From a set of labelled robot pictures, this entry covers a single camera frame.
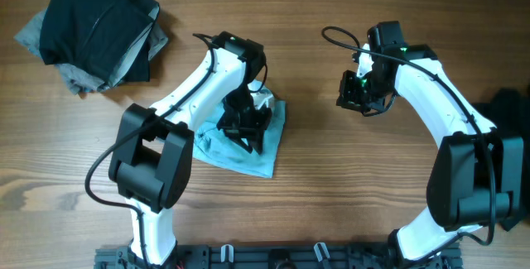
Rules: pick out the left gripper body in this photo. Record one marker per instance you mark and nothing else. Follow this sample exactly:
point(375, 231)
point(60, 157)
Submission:
point(240, 116)

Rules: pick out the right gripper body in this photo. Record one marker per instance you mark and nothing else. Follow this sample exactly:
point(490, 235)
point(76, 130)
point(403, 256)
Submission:
point(363, 91)

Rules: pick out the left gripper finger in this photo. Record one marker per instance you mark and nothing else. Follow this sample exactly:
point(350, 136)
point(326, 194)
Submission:
point(256, 141)
point(239, 139)

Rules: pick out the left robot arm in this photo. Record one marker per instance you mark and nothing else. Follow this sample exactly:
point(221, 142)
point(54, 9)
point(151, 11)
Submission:
point(152, 157)

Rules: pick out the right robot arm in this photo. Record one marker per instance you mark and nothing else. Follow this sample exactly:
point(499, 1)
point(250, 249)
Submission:
point(475, 182)

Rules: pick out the black t-shirt under pile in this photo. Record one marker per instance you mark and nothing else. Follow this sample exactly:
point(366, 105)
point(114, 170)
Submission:
point(509, 111)

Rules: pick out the black folded garment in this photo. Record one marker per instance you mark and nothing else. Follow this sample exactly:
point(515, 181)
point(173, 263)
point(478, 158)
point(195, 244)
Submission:
point(104, 38)

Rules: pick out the grey folded garment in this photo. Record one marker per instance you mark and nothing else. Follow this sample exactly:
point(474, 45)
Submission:
point(77, 80)

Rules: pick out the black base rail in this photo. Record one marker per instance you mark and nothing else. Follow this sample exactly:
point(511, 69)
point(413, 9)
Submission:
point(320, 255)

